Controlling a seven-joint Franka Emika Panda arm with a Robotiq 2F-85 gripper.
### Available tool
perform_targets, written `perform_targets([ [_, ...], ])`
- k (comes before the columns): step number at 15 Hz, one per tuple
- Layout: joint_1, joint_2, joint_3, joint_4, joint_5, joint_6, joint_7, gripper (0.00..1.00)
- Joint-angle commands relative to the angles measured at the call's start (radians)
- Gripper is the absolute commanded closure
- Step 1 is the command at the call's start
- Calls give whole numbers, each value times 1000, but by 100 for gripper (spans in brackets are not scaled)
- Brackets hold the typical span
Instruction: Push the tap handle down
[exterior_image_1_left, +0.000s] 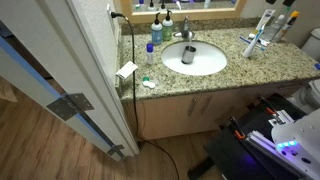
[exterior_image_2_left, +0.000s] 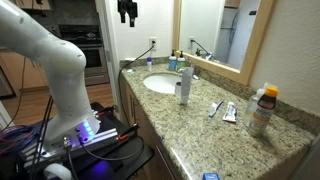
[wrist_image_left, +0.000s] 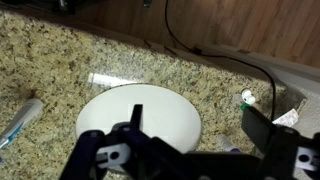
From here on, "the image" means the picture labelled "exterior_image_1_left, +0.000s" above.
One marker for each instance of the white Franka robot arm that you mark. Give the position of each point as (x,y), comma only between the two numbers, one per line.
(300,140)

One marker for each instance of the green white contact lens case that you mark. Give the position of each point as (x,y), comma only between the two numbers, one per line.
(148,82)

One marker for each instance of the light wood vanity cabinet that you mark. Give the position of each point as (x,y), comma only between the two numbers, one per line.
(166,115)

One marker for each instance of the small white bottle blue cap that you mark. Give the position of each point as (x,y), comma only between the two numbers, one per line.
(150,55)

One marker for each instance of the white paper card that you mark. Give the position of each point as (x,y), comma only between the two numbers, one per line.
(126,70)

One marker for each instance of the stainless steel cup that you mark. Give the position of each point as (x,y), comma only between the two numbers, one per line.
(188,55)

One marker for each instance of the white oval sink basin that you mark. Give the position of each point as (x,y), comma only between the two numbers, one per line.
(206,61)

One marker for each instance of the blue soap pump bottle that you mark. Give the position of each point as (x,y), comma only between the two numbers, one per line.
(156,33)

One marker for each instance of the green soap pump bottle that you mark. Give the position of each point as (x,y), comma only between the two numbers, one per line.
(167,30)

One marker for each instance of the small metal door hinge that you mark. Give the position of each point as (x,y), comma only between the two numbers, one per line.
(115,150)

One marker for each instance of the wooden framed mirror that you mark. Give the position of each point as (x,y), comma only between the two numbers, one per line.
(186,15)

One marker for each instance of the black clamp orange grip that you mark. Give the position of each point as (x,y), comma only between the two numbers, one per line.
(268,106)
(237,130)

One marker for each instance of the black power plug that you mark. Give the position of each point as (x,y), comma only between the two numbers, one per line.
(116,14)

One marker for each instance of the large metal door hinge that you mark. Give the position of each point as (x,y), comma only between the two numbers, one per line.
(68,106)

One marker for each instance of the black robot cart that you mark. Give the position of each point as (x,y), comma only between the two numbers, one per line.
(233,153)

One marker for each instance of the blue manual toothbrush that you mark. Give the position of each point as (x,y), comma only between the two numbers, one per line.
(248,41)

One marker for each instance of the white electric toothbrush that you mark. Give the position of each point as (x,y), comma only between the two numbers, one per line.
(251,46)

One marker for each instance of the red white small tube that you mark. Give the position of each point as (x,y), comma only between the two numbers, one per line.
(264,42)

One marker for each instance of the white door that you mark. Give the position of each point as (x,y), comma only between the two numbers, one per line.
(50,50)

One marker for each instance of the white blue toothpaste tube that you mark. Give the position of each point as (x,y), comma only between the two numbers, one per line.
(265,20)

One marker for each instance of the toothbrush holder with brushes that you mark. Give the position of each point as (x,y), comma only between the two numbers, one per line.
(275,28)

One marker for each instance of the bottle with orange cap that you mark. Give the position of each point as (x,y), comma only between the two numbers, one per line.
(287,27)

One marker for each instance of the small blue object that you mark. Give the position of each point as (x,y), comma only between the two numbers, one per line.
(317,66)

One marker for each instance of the white toilet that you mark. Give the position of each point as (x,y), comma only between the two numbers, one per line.
(312,43)

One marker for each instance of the white wall outlet plate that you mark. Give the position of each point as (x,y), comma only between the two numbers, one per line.
(110,18)

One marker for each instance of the aluminium rail profile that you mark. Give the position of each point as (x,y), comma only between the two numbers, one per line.
(266,145)

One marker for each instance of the silver metal bracket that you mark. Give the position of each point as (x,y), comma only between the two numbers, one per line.
(280,117)

